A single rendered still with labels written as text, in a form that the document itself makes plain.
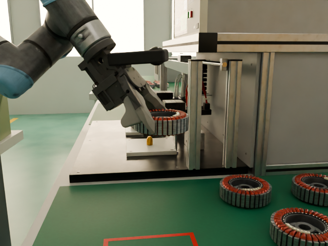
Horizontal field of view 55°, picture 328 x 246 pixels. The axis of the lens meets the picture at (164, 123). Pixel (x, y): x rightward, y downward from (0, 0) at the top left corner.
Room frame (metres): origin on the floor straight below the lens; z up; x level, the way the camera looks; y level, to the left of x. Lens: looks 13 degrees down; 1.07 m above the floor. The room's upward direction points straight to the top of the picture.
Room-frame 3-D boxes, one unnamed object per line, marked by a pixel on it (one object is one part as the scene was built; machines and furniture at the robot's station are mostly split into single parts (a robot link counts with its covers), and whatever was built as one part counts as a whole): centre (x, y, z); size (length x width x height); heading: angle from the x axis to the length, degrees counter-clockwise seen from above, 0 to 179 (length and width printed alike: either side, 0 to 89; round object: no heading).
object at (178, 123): (0.63, 0.01, 0.93); 0.11 x 0.11 x 0.04
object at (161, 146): (0.96, 0.05, 0.78); 0.15 x 0.15 x 0.01; 7
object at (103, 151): (1.09, 0.05, 0.76); 0.64 x 0.47 x 0.02; 7
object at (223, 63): (1.11, -0.11, 1.04); 0.62 x 0.02 x 0.03; 7
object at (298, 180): (0.66, -0.35, 0.77); 0.11 x 0.11 x 0.04
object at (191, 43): (1.12, -0.26, 1.09); 0.68 x 0.44 x 0.05; 7
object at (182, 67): (1.10, -0.04, 1.03); 0.62 x 0.01 x 0.03; 7
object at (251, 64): (1.12, -0.19, 0.92); 0.66 x 0.01 x 0.30; 7
